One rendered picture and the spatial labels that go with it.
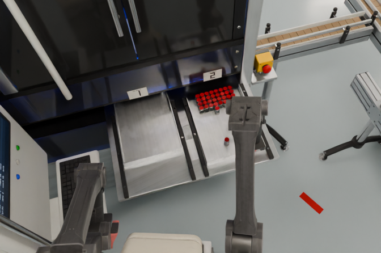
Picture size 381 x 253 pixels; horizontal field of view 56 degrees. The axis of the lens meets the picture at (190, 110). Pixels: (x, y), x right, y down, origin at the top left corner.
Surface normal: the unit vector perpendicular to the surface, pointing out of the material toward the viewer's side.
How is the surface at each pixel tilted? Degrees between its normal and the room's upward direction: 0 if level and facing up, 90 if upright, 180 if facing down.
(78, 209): 41
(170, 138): 0
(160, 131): 0
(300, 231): 0
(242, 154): 51
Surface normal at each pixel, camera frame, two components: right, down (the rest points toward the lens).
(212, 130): -0.06, -0.52
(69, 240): 0.03, -0.95
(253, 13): 0.25, 0.82
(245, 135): -0.22, 0.32
